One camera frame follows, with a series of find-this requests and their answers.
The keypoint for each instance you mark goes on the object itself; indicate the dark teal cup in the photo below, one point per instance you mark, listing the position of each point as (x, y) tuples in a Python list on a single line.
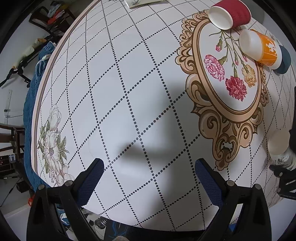
[(285, 62)]

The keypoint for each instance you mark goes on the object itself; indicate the orange and white paper cup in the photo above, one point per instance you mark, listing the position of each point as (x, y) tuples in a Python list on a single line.
[(260, 48)]

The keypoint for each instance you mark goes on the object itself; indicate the white floral paper cup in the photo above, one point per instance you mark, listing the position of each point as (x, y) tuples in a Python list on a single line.
[(135, 3)]

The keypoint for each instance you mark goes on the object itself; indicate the red ribbed paper cup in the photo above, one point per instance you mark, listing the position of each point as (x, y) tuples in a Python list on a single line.
[(228, 14)]

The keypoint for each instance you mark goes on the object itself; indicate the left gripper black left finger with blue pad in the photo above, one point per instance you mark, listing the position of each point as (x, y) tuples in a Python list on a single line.
[(44, 222)]

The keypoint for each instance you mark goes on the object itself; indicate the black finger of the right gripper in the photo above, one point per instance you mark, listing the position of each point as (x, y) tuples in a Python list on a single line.
[(286, 187)]

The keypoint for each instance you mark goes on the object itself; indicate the blue quilted fabric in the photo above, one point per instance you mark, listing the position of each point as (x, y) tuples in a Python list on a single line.
[(28, 107)]

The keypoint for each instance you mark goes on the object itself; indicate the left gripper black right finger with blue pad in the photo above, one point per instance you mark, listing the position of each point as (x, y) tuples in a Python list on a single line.
[(242, 211)]

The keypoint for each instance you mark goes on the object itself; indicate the black metal rack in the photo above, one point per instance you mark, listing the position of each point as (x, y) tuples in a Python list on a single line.
[(55, 24)]

